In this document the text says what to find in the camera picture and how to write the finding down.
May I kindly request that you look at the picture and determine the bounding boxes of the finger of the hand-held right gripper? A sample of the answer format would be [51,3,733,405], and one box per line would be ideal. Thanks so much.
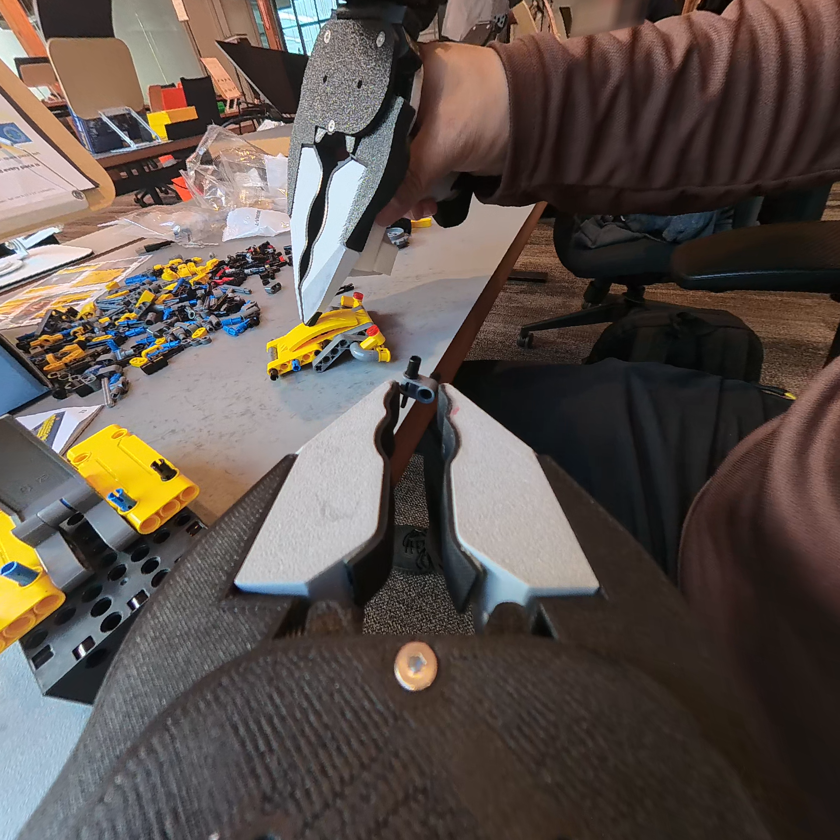
[289,134,332,327]
[303,154,370,326]

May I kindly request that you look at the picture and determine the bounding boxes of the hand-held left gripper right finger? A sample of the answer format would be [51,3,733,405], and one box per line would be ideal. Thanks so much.
[436,382,602,631]

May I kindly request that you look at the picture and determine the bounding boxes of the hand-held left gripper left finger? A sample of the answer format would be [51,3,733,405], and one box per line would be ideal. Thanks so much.
[233,381,400,608]

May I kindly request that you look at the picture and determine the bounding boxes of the yellow brick assembly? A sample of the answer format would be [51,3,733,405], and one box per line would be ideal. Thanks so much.
[266,292,392,378]

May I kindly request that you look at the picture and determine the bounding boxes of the small grey pin connector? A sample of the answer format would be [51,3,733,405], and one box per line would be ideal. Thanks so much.
[399,356,438,405]

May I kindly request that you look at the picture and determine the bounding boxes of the person's right forearm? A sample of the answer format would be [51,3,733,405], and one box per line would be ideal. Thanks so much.
[472,0,840,217]

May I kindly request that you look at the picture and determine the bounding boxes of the grey desk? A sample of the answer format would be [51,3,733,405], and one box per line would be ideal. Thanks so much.
[0,128,549,840]

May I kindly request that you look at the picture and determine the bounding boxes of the person's right hand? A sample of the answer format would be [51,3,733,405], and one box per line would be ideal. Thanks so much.
[379,41,514,225]

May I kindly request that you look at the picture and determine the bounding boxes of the clear bag white label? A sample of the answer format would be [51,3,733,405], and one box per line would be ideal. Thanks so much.
[222,206,291,242]

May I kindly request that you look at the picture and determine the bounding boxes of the crumpled empty clear bag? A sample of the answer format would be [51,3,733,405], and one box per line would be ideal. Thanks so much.
[178,125,293,212]

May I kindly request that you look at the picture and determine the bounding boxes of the person's legs dark trousers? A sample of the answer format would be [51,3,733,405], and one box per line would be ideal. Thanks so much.
[453,357,795,581]

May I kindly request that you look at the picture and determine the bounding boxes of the flat clear plastic bag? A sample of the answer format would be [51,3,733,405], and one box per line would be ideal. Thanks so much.
[117,206,227,249]

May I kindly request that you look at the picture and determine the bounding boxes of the yellow and black block stack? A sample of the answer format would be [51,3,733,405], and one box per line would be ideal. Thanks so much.
[146,77,223,142]

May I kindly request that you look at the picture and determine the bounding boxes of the clear acrylic stand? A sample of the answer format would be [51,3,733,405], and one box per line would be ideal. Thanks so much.
[97,105,164,148]

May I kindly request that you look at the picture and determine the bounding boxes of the pile of small building bricks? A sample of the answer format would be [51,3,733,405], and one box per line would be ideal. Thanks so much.
[13,241,293,408]

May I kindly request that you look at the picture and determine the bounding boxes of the black base with yellow beams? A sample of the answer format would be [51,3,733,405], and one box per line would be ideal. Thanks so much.
[0,413,211,697]

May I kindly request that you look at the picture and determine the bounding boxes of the black backpack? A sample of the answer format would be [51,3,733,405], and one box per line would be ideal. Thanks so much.
[587,308,765,383]

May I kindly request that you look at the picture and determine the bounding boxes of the yellow sticker sheet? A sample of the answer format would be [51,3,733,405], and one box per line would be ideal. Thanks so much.
[0,255,153,330]

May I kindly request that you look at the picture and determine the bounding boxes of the person's torso brown sweater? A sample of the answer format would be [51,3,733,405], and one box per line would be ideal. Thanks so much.
[679,357,840,840]

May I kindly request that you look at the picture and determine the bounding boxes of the black office chair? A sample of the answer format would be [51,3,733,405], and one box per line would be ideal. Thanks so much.
[518,187,762,349]

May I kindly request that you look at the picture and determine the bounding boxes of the white instruction booklet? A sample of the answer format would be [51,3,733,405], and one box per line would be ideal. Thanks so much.
[13,403,106,455]

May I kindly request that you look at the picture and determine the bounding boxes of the white flat stand base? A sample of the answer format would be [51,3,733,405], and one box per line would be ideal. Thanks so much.
[0,223,94,291]

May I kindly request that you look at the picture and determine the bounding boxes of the printed instruction board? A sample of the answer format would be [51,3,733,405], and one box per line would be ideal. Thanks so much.
[0,59,117,245]

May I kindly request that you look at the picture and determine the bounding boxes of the blue cardboard kit box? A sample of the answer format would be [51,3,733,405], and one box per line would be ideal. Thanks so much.
[0,335,52,416]

